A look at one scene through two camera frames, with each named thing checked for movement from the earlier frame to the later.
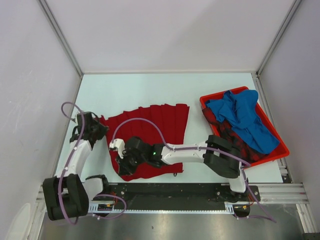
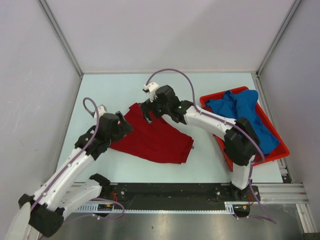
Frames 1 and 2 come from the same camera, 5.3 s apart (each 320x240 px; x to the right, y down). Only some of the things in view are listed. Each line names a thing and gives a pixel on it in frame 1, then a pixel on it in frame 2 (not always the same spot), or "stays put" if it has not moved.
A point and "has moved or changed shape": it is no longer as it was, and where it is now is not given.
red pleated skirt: (171, 118) has moved or changed shape
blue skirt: (239, 110) stays put
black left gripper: (104, 129) to (126, 128)
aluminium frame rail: (288, 192) stays put
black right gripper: (124, 169) to (146, 107)
